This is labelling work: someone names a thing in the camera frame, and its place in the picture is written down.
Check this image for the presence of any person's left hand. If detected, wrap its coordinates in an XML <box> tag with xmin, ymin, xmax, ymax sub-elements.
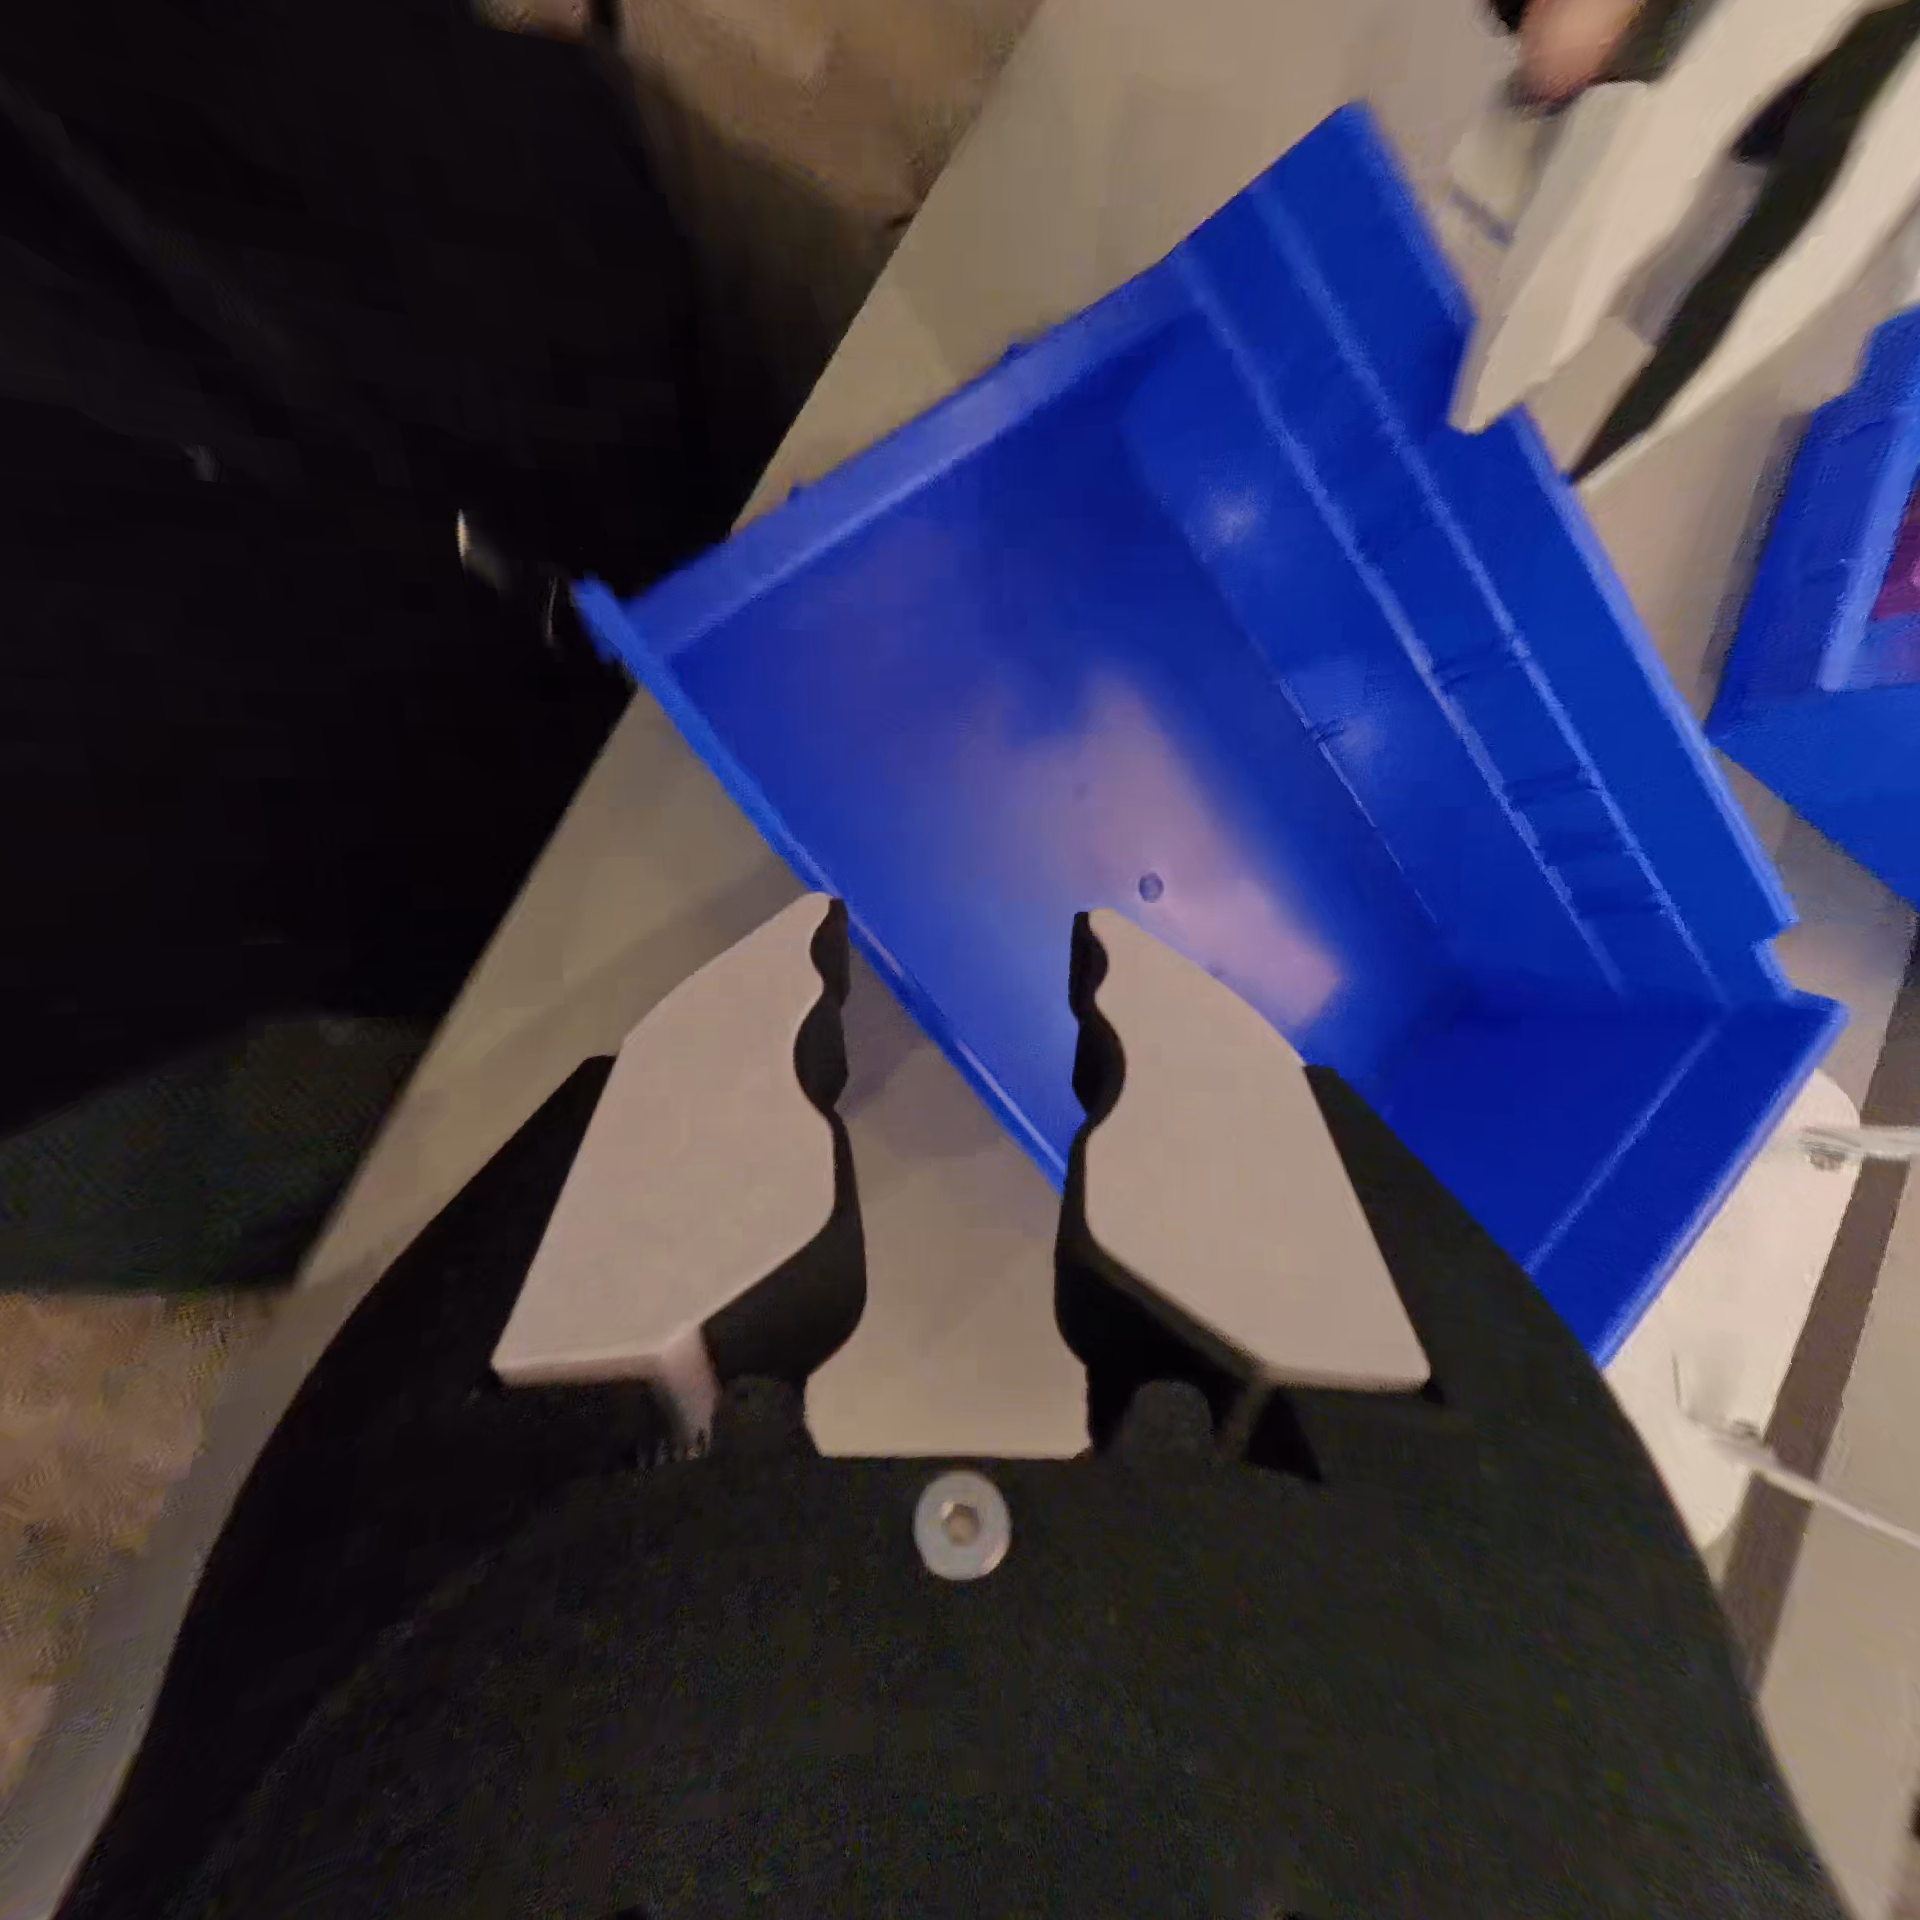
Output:
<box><xmin>1494</xmin><ymin>0</ymin><xmax>1667</xmax><ymax>113</ymax></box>

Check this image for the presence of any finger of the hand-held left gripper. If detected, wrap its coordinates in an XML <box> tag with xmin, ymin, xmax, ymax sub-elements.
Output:
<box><xmin>1442</xmin><ymin>0</ymin><xmax>1894</xmax><ymax>436</ymax></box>
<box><xmin>1564</xmin><ymin>0</ymin><xmax>1920</xmax><ymax>483</ymax></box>

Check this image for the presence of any person's black clothing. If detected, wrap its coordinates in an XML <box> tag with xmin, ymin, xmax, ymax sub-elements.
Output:
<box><xmin>0</xmin><ymin>0</ymin><xmax>790</xmax><ymax>1296</ymax></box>

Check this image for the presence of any blue plastic bin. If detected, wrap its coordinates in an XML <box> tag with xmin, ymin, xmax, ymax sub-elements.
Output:
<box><xmin>569</xmin><ymin>103</ymin><xmax>1850</xmax><ymax>1368</ymax></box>
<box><xmin>1707</xmin><ymin>305</ymin><xmax>1920</xmax><ymax>912</ymax></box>

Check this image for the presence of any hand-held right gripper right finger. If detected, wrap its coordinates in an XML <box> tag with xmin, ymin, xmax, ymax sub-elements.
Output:
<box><xmin>1055</xmin><ymin>908</ymin><xmax>1432</xmax><ymax>1461</ymax></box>

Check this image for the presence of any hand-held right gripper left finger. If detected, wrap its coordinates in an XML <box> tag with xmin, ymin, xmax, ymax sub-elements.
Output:
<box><xmin>490</xmin><ymin>896</ymin><xmax>874</xmax><ymax>1461</ymax></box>

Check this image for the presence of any purple wooden cube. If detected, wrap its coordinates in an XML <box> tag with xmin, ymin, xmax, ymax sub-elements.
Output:
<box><xmin>1863</xmin><ymin>502</ymin><xmax>1920</xmax><ymax>639</ymax></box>

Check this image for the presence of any white rounded mat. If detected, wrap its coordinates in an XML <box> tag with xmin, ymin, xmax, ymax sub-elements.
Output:
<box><xmin>1603</xmin><ymin>1055</ymin><xmax>1870</xmax><ymax>1567</ymax></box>

